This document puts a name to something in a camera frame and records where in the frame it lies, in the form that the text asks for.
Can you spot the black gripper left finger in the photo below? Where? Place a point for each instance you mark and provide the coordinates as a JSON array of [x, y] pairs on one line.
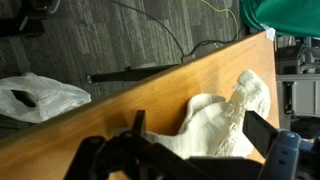
[[130, 153]]

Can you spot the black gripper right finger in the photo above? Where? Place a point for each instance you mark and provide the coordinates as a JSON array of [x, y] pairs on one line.
[[287, 155]]

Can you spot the white towel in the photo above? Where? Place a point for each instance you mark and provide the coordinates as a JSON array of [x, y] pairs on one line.
[[213, 125]]

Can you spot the black table leg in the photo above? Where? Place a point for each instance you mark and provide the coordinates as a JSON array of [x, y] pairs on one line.
[[129, 74]]

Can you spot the clear plastic bag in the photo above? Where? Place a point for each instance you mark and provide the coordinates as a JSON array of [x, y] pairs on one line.
[[51, 97]]

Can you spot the small grey tape piece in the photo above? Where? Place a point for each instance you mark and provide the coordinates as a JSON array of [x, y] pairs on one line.
[[270, 32]]

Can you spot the green cloth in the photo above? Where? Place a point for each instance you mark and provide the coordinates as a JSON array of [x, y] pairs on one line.
[[300, 18]]

